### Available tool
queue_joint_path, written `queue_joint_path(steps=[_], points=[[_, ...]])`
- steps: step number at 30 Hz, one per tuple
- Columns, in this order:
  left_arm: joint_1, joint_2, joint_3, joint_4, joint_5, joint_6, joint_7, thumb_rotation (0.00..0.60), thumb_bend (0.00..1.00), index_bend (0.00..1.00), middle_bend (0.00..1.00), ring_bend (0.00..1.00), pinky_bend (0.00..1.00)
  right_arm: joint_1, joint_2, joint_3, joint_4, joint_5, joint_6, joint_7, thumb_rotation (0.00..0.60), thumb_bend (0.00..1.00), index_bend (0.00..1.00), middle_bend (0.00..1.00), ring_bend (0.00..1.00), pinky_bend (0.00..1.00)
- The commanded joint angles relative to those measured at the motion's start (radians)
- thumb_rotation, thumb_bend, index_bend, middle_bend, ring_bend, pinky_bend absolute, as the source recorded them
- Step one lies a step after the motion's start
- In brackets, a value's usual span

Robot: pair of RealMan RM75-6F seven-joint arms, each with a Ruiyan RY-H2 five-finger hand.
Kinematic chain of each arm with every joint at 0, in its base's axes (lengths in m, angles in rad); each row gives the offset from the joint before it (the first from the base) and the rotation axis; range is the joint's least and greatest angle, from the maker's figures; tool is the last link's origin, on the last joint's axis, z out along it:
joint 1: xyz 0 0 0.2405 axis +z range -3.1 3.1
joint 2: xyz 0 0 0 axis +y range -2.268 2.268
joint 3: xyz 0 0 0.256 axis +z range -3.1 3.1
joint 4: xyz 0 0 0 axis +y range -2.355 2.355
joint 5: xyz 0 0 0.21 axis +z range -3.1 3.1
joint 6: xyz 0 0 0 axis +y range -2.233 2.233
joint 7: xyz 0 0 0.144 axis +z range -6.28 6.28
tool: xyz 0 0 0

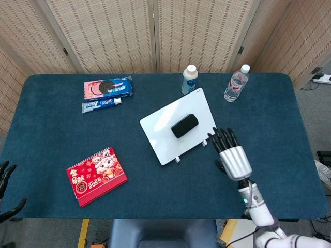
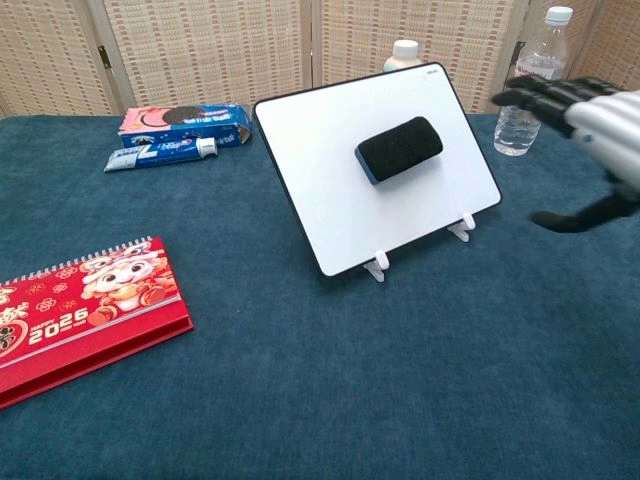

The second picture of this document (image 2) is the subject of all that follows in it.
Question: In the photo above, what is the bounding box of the white milk drink bottle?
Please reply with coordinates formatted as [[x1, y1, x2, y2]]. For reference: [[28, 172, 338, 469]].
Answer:
[[382, 39, 422, 74]]

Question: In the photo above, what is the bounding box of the clear water bottle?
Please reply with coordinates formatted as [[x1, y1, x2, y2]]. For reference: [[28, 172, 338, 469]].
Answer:
[[493, 5, 574, 158]]

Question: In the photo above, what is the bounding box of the blue pink cookie box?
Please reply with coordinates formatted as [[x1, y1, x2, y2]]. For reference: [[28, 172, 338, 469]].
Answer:
[[117, 102, 254, 150]]

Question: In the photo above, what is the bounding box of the red 2026 desk calendar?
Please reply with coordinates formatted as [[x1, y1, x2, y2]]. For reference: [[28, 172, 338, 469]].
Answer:
[[0, 235, 196, 411]]

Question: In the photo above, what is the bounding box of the blue table cloth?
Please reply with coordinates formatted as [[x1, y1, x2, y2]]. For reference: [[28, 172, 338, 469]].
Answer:
[[0, 112, 640, 480]]

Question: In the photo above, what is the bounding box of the woven folding screen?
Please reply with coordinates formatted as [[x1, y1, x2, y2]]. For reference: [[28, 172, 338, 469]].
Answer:
[[0, 0, 640, 119]]

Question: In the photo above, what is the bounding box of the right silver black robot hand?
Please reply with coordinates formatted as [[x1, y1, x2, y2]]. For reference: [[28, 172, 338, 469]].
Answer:
[[491, 74, 640, 235]]

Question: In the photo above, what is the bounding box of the black small case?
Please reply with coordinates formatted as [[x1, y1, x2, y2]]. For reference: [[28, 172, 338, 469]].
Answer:
[[354, 115, 446, 187]]

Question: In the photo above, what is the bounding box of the white board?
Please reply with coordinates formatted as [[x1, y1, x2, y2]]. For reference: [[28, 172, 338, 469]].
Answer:
[[252, 61, 503, 279]]

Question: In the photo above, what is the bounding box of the white plastic stand clip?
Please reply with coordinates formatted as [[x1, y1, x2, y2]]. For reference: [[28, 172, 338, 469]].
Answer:
[[363, 249, 391, 284], [446, 211, 477, 244]]

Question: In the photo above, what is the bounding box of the blue white toothpaste tube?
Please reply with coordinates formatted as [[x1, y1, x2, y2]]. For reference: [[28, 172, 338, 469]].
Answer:
[[103, 136, 221, 174]]

